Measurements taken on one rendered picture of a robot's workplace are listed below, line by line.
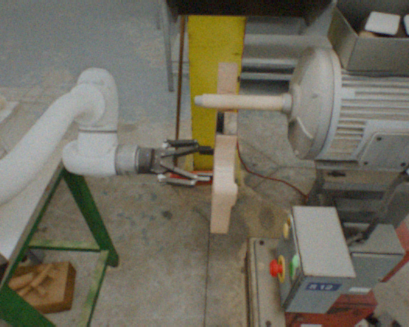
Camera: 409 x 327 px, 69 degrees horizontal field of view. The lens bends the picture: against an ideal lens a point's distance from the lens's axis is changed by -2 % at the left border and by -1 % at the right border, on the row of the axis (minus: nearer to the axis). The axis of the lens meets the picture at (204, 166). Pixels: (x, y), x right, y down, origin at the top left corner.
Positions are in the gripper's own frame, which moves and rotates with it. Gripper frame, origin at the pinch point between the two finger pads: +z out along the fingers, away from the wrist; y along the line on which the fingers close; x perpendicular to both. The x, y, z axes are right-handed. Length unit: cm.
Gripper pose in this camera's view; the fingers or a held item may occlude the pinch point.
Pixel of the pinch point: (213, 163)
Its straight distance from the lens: 83.7
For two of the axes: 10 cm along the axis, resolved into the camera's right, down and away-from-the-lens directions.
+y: -0.5, 9.1, -4.1
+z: 10.0, 0.5, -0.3
